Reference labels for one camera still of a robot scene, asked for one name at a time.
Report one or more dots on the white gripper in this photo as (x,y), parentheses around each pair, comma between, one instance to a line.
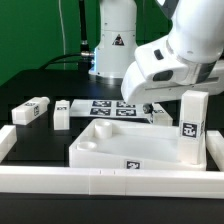
(158,75)

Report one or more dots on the white desk top tray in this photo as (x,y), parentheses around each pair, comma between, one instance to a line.
(115,144)

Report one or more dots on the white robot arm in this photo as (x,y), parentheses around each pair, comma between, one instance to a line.
(189,57)

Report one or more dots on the white U-shaped fence frame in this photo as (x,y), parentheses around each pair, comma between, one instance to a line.
(90,181)

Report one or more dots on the white marker board with tags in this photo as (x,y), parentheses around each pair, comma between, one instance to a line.
(105,108)

